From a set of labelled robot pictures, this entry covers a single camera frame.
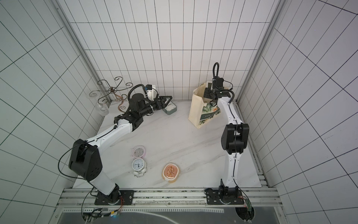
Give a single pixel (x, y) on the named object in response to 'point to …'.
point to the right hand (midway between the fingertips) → (214, 89)
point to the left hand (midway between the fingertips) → (169, 100)
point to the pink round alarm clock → (139, 151)
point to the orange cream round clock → (170, 172)
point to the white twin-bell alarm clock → (139, 165)
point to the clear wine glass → (101, 107)
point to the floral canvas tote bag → (201, 109)
